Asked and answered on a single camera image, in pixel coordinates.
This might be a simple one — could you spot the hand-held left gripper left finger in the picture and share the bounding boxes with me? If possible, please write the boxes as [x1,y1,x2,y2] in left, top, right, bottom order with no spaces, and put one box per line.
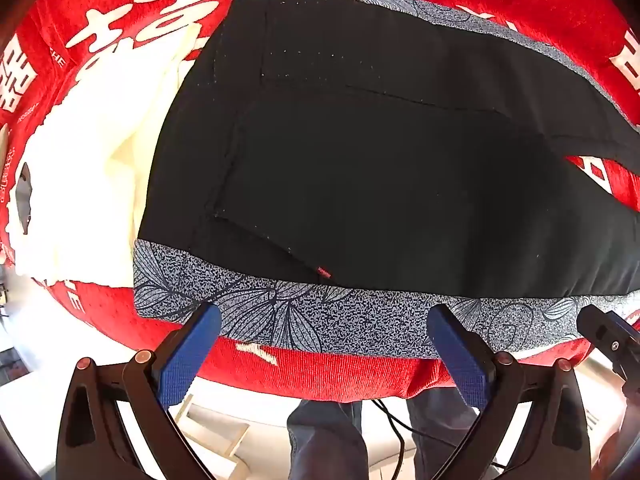
[55,302,223,480]

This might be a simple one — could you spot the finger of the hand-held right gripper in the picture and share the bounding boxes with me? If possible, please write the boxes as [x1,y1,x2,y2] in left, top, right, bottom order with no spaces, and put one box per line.
[576,304,640,397]

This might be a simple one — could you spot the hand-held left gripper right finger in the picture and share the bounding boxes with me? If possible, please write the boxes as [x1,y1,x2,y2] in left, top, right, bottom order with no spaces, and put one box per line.
[426,303,594,480]

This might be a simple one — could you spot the black pants with grey patterned bands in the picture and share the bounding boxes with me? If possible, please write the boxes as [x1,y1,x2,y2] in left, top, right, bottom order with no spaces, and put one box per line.
[132,0,640,361]

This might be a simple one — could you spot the person's right leg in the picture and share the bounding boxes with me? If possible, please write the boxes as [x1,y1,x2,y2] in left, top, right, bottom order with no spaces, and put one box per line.
[405,396,482,480]

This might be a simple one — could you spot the person's leg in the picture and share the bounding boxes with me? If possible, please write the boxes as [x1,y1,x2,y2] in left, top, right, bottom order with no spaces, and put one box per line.
[286,400,369,480]
[405,396,482,480]

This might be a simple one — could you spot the red printed blanket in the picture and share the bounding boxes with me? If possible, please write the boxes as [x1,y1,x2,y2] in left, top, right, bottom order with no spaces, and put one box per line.
[0,0,640,403]

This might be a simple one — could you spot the person's left leg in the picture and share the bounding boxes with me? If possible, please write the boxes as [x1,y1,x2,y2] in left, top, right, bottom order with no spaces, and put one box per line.
[286,400,369,480]

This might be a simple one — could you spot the cream white cloth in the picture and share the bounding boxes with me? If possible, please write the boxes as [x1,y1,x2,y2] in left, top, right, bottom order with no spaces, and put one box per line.
[9,24,213,291]

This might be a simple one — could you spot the white wooden frame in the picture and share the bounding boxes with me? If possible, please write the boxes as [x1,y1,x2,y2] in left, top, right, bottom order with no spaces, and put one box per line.
[172,394,251,467]

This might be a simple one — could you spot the black cable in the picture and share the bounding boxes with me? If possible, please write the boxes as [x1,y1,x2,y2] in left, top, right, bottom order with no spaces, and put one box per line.
[369,399,507,470]

